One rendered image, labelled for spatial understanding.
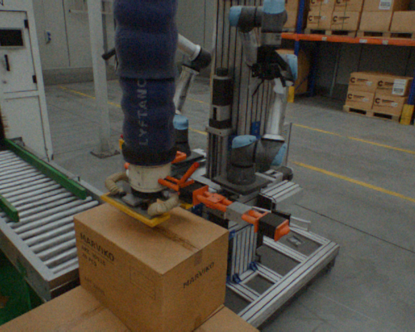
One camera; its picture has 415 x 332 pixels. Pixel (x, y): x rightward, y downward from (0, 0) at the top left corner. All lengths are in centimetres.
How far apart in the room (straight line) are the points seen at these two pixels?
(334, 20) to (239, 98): 705
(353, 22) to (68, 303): 786
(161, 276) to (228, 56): 118
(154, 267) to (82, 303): 60
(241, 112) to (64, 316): 130
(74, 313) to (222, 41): 152
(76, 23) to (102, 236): 1024
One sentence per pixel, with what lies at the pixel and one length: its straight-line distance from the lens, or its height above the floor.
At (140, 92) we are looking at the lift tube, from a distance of 133.
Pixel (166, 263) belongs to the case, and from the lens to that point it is 140.
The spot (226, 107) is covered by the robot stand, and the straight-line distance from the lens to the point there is 195.
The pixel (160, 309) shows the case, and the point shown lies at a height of 77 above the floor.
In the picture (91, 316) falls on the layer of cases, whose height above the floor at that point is 54.
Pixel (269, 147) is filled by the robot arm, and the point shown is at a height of 125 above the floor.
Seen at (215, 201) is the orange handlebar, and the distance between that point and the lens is 128.
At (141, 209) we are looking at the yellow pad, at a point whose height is 108.
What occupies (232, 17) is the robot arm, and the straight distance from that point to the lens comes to 148.
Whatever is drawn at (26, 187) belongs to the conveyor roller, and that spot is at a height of 53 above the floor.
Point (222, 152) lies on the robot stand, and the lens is 198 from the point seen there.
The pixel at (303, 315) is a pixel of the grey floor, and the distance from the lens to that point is 266.
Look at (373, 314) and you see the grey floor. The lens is 284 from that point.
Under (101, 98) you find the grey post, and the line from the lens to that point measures 504.
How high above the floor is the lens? 179
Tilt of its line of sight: 21 degrees down
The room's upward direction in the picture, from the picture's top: 2 degrees clockwise
